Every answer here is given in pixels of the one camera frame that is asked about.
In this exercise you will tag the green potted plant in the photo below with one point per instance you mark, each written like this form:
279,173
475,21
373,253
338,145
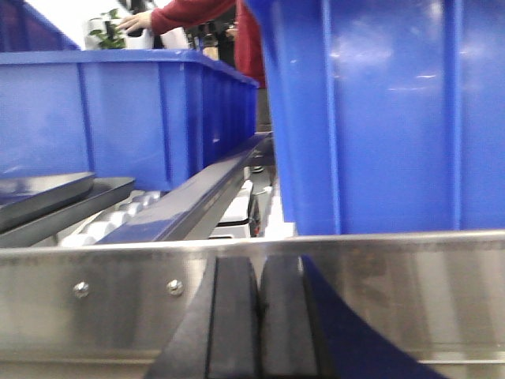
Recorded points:
103,32

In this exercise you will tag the metal divider rail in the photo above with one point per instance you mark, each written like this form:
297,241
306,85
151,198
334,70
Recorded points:
192,210

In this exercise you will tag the upper left blue bin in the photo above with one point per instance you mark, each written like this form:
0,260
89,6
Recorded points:
158,116

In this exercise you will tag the upper centre blue bin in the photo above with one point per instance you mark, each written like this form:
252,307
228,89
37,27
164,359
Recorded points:
388,116

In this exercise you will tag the blue bin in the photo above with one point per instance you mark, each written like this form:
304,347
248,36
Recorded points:
388,116
158,116

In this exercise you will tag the roller conveyor track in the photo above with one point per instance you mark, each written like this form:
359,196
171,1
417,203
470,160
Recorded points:
98,226

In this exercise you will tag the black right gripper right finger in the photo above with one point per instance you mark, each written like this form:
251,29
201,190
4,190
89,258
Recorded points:
308,331

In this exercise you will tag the person's bare hand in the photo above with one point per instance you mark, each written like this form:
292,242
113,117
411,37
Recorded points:
136,22

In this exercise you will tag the stainless steel front rail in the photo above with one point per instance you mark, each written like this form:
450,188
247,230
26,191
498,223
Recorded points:
416,305

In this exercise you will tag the person in red sweater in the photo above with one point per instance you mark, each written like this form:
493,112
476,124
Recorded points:
235,25

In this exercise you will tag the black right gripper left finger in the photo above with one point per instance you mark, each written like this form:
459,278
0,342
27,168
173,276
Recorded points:
218,336

